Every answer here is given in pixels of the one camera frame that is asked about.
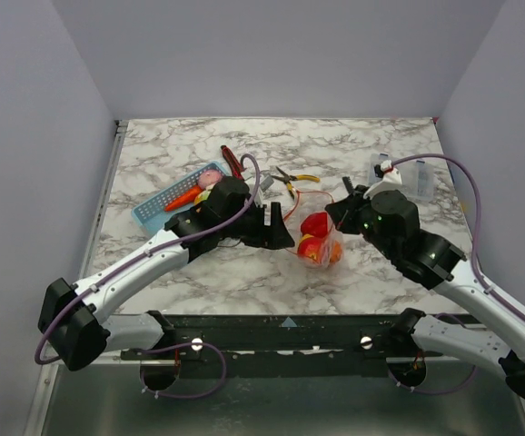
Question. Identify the purple onion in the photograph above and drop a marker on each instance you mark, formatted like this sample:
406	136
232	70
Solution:
209	178

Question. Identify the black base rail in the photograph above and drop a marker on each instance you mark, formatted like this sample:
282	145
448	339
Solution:
279	346

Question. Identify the clear plastic parts box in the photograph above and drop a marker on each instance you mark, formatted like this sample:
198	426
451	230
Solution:
417	177

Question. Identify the red black utility knife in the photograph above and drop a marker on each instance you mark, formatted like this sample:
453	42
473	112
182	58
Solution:
232	161

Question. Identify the clear zip bag orange zipper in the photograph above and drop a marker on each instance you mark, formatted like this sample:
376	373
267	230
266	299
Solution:
308	202

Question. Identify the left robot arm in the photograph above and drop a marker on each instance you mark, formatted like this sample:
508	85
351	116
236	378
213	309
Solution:
77	319

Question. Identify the red apple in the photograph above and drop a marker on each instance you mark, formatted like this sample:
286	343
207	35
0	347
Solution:
313	251

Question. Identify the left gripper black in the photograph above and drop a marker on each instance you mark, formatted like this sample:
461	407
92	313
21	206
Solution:
274	236

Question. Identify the red bell pepper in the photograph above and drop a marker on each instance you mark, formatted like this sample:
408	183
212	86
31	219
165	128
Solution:
317	224

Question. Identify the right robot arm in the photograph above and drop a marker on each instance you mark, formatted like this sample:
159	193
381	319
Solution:
390	222

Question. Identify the blue plastic basket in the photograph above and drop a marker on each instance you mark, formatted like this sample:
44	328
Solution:
150	214

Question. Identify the yellow handled pliers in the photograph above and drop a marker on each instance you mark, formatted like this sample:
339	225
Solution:
287	179

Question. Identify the orange carrot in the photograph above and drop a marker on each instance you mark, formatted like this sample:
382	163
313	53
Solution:
183	199

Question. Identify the yellow orange fruit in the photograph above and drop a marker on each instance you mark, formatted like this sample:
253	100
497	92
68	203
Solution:
306	237

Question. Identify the yellow bell pepper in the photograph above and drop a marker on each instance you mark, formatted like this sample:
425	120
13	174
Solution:
202	196

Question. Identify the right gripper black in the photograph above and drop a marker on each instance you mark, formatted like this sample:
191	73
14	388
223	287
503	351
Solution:
348	211

